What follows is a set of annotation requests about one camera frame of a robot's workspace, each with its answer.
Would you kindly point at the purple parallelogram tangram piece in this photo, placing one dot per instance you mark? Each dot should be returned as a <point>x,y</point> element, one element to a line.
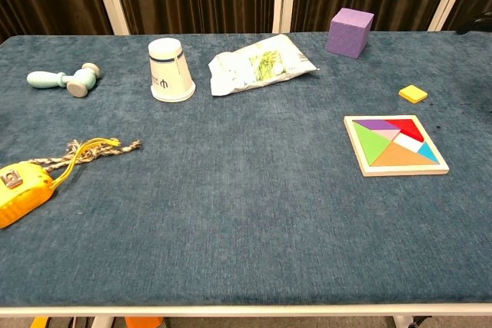
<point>374,124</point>

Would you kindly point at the yellow object under table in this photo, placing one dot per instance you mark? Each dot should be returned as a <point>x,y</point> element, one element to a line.
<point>39,322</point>

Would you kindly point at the orange object under table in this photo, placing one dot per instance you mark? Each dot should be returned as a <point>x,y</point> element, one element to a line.
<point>143,322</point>

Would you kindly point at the purple foam cube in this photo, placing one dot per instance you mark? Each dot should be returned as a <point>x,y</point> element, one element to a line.
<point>348,34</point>

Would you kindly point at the pink triangle tangram piece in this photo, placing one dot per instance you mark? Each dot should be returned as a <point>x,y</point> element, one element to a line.
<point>386,134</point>

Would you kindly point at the orange triangle tangram piece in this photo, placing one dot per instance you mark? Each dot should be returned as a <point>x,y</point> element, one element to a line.
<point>399,157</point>

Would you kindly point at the blue table cloth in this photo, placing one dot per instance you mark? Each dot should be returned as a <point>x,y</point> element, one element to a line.
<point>230,209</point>

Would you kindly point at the green triangle tangram piece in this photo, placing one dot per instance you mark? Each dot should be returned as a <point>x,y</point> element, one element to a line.
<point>369,143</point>

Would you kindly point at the white paper cup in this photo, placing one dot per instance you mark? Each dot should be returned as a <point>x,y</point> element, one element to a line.
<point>171,74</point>

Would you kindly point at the yellow square tangram piece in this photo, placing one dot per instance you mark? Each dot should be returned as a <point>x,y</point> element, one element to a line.
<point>413,93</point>

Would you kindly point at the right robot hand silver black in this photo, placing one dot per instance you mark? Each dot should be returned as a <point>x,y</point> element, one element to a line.
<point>479,23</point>

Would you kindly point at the red triangle tangram piece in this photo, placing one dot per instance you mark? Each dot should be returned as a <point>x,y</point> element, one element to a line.
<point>407,127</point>

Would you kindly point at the wooden tangram tray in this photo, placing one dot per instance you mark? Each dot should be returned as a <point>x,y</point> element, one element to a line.
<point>403,170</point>

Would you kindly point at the mint toy hammer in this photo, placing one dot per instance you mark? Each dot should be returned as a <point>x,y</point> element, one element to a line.
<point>78,81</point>

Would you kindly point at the blue triangular block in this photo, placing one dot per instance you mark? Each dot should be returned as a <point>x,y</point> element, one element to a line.
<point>428,151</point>

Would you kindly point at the white plastic snack bag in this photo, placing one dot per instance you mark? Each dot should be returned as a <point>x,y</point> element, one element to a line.
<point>250,68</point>

